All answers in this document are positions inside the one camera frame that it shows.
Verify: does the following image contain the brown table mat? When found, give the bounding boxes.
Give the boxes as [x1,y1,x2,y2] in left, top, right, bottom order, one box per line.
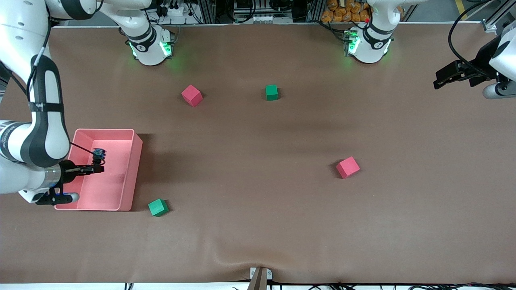
[0,22,516,284]

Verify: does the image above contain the pink plastic bin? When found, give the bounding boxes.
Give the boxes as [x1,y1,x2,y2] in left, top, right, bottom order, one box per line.
[54,128,143,211]

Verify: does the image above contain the orange snack bags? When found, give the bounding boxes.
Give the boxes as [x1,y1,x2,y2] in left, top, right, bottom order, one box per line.
[321,0,371,23]

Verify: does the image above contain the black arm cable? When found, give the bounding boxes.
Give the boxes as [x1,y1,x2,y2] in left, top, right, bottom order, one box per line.
[26,16,54,106]
[448,0,492,77]

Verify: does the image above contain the red foam cube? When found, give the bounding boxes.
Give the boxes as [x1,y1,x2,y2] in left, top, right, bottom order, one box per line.
[336,156,361,179]
[181,84,203,108]

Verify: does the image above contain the white power strip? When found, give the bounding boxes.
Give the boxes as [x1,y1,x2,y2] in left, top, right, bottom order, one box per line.
[158,3,191,17]

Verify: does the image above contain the aluminium frame profile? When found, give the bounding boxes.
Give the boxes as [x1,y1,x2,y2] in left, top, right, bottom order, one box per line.
[482,0,516,33]

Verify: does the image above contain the silver camera mount bracket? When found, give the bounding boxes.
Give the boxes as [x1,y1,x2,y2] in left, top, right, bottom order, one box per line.
[247,267,273,290]

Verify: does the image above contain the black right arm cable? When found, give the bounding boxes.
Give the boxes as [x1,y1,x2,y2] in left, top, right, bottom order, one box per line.
[26,16,54,106]

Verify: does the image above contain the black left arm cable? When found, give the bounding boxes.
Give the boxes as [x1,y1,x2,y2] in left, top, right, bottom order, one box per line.
[448,0,492,77]

